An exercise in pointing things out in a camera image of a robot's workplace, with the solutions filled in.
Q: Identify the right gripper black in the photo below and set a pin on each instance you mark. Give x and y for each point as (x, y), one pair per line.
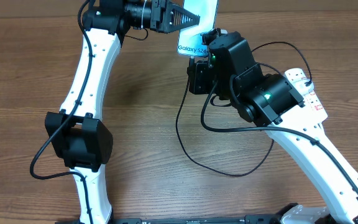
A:
(196, 71)

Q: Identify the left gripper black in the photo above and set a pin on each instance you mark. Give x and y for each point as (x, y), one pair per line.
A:
(161, 17)

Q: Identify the blue Samsung smartphone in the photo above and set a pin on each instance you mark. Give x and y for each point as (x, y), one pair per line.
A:
(190, 41)

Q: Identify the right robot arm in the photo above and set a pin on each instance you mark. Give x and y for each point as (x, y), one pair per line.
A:
(286, 108)

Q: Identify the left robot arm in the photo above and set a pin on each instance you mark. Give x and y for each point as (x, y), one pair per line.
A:
(76, 131)

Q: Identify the white charger plug adapter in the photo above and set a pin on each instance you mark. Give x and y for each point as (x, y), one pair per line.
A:
(304, 87)

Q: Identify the white power strip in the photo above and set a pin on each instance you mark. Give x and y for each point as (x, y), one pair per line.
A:
(311, 99)

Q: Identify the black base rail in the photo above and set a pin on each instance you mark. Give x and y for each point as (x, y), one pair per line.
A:
(248, 219)

